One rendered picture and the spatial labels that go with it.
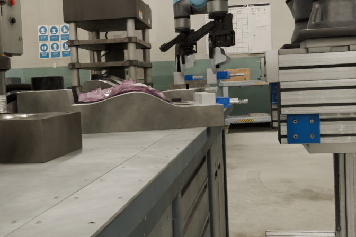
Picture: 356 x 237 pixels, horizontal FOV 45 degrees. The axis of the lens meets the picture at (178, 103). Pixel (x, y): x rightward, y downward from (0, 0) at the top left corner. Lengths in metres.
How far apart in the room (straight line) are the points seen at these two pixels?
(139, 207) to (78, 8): 5.16
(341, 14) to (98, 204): 0.95
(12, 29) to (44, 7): 6.59
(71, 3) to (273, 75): 4.60
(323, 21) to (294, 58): 0.13
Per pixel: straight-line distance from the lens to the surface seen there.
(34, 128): 0.71
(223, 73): 1.54
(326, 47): 1.24
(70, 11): 5.63
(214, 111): 1.09
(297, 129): 1.27
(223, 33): 1.54
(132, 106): 1.07
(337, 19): 1.24
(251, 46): 7.92
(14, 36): 2.09
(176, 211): 0.97
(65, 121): 0.78
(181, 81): 1.92
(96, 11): 5.53
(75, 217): 0.41
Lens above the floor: 0.92
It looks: 3 degrees down
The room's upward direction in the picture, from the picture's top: 3 degrees counter-clockwise
